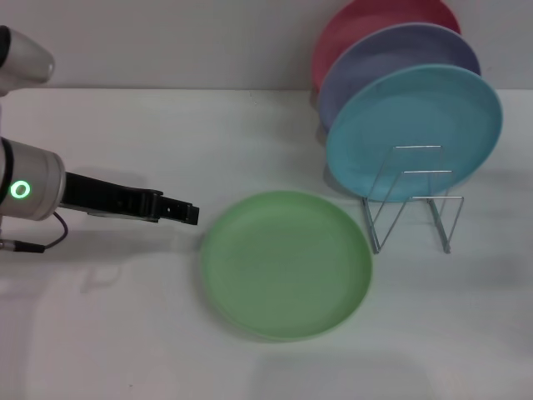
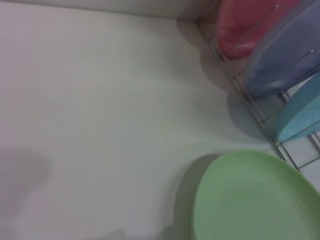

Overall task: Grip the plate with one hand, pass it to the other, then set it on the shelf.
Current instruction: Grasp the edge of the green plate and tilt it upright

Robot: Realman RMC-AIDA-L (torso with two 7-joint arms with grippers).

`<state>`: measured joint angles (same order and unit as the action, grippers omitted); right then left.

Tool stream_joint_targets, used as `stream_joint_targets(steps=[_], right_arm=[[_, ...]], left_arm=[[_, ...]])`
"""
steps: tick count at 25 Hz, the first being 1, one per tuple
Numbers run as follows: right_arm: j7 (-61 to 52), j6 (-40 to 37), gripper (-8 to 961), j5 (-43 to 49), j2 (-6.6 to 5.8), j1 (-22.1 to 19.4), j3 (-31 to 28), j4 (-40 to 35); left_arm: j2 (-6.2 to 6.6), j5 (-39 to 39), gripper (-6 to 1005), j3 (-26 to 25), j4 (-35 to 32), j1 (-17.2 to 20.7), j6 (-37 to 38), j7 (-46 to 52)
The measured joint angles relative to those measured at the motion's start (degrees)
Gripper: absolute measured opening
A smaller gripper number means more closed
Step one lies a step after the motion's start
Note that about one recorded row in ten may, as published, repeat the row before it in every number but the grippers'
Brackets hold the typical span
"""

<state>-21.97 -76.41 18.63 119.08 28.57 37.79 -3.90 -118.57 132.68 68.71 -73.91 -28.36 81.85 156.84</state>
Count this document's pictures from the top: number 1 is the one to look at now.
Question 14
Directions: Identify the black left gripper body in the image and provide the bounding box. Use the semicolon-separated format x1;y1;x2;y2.
62;170;164;224

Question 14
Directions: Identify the green plastic plate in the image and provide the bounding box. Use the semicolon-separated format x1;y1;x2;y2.
198;189;374;343

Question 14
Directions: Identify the purple plastic plate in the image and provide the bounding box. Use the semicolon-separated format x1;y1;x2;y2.
318;22;483;134

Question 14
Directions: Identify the pink plastic plate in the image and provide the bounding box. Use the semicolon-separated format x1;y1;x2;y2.
311;0;462;96

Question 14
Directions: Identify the light blue plastic plate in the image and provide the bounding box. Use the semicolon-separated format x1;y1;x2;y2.
326;62;504;202

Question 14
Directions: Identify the silver wire plate rack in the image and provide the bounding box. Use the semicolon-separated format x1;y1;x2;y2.
361;144;466;255

